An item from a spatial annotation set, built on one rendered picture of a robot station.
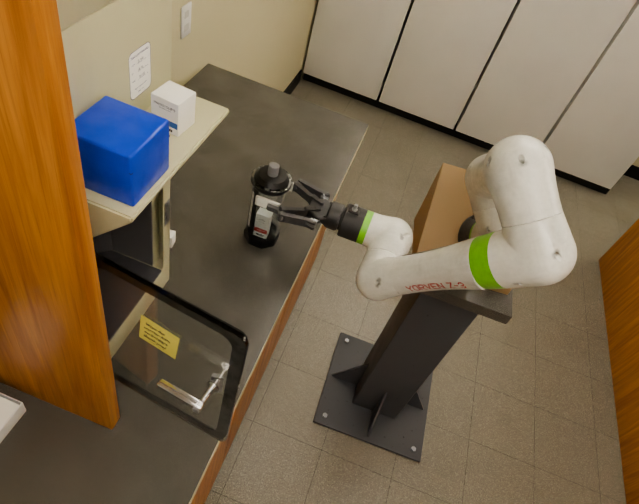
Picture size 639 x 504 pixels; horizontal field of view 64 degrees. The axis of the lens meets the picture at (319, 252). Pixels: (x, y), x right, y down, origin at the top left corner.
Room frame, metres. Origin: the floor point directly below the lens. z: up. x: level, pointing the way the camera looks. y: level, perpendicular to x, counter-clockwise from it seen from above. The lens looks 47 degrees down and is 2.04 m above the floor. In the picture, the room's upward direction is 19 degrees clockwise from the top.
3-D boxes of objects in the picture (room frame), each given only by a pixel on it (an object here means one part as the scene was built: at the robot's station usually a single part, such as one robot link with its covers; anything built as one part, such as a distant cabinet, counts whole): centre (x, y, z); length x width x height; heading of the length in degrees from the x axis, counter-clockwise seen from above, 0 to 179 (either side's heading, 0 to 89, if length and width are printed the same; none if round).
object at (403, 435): (1.21, -0.45, 0.45); 0.48 x 0.48 x 0.90; 88
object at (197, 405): (0.39, 0.14, 1.20); 0.10 x 0.05 x 0.03; 78
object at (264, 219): (1.02, 0.18, 1.06); 0.11 x 0.11 x 0.21
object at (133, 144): (0.52, 0.31, 1.56); 0.10 x 0.10 x 0.09; 86
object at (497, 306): (1.21, -0.45, 0.92); 0.32 x 0.32 x 0.04; 88
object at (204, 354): (0.43, 0.20, 1.19); 0.30 x 0.01 x 0.40; 78
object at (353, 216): (1.01, -0.06, 1.13); 0.09 x 0.06 x 0.12; 176
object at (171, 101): (0.67, 0.30, 1.54); 0.05 x 0.05 x 0.06; 81
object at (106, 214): (0.61, 0.30, 1.46); 0.32 x 0.12 x 0.10; 176
